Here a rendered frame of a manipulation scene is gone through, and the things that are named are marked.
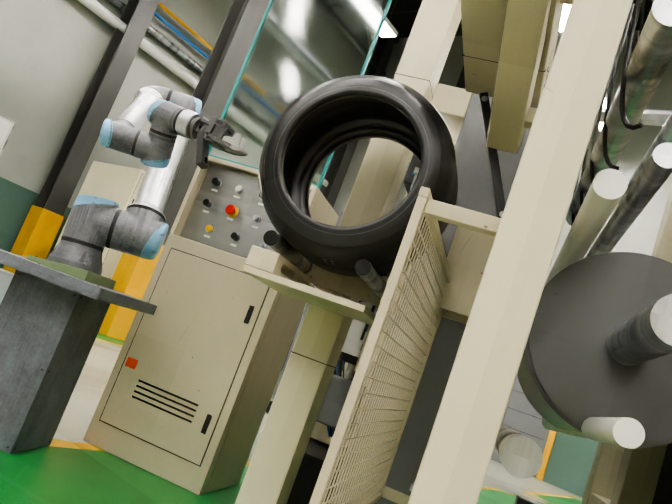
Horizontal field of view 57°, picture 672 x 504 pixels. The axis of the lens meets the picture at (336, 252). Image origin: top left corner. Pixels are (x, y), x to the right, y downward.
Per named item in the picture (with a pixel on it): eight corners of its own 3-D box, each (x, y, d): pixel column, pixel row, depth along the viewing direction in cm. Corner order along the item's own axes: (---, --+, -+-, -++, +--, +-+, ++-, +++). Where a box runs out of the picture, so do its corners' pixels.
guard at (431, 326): (375, 496, 189) (447, 282, 200) (380, 499, 189) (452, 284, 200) (287, 563, 104) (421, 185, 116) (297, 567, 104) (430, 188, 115)
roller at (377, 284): (373, 287, 200) (386, 282, 200) (378, 300, 199) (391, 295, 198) (352, 262, 167) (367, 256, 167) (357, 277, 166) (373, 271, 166)
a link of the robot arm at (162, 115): (159, 127, 213) (167, 98, 211) (188, 139, 209) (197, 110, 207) (141, 124, 205) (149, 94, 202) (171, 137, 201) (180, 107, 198)
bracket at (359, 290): (285, 275, 211) (295, 248, 212) (395, 312, 199) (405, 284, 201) (282, 273, 208) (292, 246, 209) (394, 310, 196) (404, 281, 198)
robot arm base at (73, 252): (36, 257, 217) (45, 230, 219) (63, 266, 236) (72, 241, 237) (85, 270, 215) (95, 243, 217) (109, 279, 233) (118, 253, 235)
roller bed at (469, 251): (435, 314, 209) (463, 232, 213) (478, 328, 204) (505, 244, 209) (430, 304, 190) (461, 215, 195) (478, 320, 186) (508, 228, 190)
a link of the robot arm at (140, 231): (109, 255, 234) (168, 101, 267) (155, 268, 237) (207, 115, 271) (109, 239, 220) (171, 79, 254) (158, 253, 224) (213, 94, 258)
